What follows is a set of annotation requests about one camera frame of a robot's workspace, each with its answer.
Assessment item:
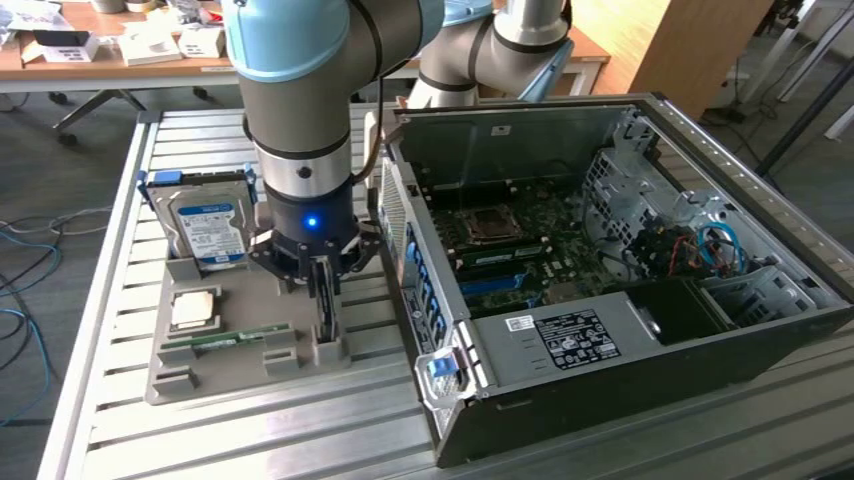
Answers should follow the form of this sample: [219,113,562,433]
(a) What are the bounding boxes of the CPU chip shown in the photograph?
[169,291,219,331]

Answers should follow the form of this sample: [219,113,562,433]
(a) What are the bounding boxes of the black camera cable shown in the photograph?
[345,0,392,184]

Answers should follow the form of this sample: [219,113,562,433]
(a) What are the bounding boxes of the blue expansion slot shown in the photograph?
[459,273,528,296]

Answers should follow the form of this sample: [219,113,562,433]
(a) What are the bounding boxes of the white small box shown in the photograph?
[177,27,227,59]

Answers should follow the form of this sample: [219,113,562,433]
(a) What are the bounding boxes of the grey wheeled desk foot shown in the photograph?
[50,89,149,147]

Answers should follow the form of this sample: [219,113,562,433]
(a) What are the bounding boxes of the white flat box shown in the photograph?
[117,32,183,66]

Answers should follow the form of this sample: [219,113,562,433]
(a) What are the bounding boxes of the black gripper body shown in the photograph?
[264,180,361,259]

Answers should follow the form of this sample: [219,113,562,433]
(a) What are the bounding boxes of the graphics card with metal bracket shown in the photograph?
[309,254,341,346]

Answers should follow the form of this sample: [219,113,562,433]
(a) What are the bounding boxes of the grey disk bay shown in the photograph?
[699,264,819,329]

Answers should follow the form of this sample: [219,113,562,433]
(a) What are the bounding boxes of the grey power supply unit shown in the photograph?
[469,292,659,389]

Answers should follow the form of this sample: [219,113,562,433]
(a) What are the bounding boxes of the black open PC case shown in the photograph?
[363,92,854,469]

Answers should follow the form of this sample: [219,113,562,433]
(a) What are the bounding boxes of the blue floor cable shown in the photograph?
[0,227,65,429]

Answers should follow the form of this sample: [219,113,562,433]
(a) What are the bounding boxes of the green motherboard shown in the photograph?
[425,182,632,319]

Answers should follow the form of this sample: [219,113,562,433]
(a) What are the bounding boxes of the wooden cabinet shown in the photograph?
[572,0,779,121]

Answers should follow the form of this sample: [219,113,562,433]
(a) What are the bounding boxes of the white floor cable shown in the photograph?
[0,207,112,236]

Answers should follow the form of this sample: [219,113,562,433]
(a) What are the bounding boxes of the blue case latch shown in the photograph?
[425,352,468,379]

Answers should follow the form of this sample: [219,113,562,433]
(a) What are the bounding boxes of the grey parts rack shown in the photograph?
[144,199,353,407]

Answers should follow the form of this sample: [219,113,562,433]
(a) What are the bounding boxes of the hard disk in blue caddy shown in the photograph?
[137,162,265,274]

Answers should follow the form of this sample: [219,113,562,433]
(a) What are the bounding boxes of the CPU socket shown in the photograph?
[459,207,526,246]

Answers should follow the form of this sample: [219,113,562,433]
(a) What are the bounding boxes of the white box with black lid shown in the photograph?
[32,30,100,64]

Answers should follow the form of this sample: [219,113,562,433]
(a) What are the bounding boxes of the wooden desk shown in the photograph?
[0,0,612,109]

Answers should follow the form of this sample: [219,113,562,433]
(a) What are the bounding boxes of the perforated metal drive cage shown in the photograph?
[580,147,668,236]

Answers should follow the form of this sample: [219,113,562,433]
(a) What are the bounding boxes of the blue wire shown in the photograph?
[692,219,748,276]

